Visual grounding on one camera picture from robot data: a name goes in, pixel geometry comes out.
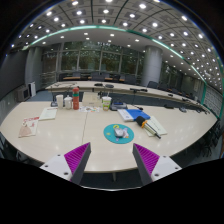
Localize curved beige conference table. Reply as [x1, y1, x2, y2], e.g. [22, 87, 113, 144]
[44, 80, 209, 113]

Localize white sheet of paper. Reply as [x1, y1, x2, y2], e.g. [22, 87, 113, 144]
[143, 115, 168, 137]

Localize colourful sticker sheet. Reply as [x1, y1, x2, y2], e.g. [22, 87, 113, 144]
[78, 105, 103, 114]

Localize white standing appliance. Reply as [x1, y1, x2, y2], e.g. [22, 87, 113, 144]
[27, 81, 37, 98]

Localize green printed paper cup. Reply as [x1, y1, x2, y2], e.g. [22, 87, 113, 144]
[101, 96, 113, 112]

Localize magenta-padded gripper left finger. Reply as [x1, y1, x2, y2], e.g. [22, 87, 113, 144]
[39, 142, 92, 186]

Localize silver grey computer mouse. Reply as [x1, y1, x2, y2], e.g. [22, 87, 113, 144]
[113, 127, 125, 138]

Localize grey box appliance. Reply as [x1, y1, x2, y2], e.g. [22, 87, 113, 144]
[15, 85, 31, 102]

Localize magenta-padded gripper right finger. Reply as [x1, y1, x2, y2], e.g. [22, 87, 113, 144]
[131, 143, 183, 187]

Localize black microphone with yellow ring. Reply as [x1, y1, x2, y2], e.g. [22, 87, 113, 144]
[135, 115, 162, 140]

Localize cream paper booklet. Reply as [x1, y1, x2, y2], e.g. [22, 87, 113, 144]
[38, 106, 59, 122]

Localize group of ceiling lights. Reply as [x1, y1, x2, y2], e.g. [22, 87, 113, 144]
[11, 0, 224, 79]

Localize stack of white paper cups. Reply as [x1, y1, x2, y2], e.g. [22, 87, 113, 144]
[55, 94, 65, 110]

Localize round teal cartoon mouse pad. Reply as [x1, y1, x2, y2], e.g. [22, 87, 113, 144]
[103, 123, 135, 145]

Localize red and white printed leaflet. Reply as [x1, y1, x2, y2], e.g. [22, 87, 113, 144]
[18, 116, 40, 139]

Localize blue and white book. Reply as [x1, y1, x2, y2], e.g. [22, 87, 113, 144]
[117, 108, 151, 123]

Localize red bottle with green band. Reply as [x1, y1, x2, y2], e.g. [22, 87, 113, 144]
[72, 86, 81, 111]

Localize white lidded ceramic mug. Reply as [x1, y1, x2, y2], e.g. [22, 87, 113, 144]
[63, 95, 74, 110]

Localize group of dark office chairs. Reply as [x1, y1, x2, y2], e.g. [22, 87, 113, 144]
[59, 71, 201, 98]

